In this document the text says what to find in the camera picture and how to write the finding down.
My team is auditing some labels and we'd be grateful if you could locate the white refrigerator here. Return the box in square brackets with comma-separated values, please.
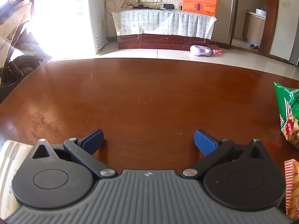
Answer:
[50, 0, 104, 55]

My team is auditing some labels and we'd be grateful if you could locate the pale patterned tablecloth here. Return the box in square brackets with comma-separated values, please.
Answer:
[112, 9, 216, 39]

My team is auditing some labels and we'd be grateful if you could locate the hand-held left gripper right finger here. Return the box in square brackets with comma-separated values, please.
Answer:
[181, 129, 269, 178]

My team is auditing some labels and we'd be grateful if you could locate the white oblong object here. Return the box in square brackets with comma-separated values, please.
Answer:
[0, 140, 33, 217]

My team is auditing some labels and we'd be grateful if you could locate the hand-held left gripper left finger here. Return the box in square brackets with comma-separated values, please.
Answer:
[31, 129, 118, 179]

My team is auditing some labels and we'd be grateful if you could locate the wooden kitchen cabinet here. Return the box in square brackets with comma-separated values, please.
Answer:
[243, 12, 266, 46]

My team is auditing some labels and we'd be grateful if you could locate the electric scooter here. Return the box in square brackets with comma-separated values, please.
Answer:
[0, 0, 50, 89]

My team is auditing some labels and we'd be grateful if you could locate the green snack bag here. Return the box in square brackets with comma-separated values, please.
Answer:
[273, 82, 299, 148]
[284, 159, 299, 220]

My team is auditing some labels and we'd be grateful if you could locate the purple white bottle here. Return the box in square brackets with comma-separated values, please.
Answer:
[190, 45, 216, 57]

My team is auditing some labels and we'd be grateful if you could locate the dark wooden television cabinet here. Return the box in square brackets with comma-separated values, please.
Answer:
[117, 34, 212, 51]

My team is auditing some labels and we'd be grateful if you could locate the black cable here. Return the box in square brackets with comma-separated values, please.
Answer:
[104, 0, 135, 17]

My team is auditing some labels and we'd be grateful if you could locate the dark wooden door frame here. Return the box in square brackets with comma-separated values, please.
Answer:
[230, 0, 280, 56]

